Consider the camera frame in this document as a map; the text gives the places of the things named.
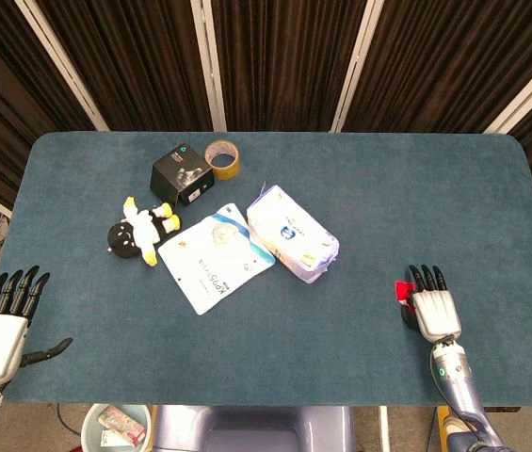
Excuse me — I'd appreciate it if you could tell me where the white tissue pack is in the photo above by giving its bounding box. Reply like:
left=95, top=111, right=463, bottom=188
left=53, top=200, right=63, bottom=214
left=246, top=181, right=341, bottom=284

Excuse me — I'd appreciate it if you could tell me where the patterned box in bin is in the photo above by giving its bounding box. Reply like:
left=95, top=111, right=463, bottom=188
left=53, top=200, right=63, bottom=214
left=97, top=405, right=148, bottom=447

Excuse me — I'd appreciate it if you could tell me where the black cardboard box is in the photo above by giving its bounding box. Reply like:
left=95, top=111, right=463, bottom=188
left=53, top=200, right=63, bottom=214
left=149, top=143, right=216, bottom=208

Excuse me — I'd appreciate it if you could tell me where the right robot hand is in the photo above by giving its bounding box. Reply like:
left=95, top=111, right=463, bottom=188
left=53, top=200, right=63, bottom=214
left=400, top=264, right=462, bottom=342

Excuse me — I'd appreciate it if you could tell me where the white mask package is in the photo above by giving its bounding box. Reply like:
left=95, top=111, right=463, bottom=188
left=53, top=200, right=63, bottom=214
left=157, top=202, right=277, bottom=316

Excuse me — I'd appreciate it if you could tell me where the white sneaker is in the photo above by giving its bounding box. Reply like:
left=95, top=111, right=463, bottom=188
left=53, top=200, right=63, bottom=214
left=438, top=416, right=472, bottom=439

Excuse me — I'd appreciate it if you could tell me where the blue table mat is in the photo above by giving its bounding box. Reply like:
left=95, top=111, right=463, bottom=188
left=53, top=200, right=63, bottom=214
left=0, top=131, right=532, bottom=407

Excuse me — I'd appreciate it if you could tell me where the brown packing tape roll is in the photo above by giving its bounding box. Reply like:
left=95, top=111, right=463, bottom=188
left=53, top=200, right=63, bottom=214
left=204, top=139, right=242, bottom=181

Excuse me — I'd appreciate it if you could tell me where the black and white plush toy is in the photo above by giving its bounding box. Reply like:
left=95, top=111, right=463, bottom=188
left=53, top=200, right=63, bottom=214
left=106, top=196, right=183, bottom=268

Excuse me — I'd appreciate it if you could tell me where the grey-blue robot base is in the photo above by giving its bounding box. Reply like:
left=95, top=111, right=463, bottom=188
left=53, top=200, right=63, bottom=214
left=151, top=405, right=357, bottom=452

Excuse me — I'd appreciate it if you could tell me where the dark folding screen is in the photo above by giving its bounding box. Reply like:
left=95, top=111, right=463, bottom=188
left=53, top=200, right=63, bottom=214
left=0, top=0, right=532, bottom=272

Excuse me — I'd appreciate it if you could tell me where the pale blue waste bin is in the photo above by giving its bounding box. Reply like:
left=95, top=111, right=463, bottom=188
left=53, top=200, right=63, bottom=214
left=80, top=404, right=153, bottom=452

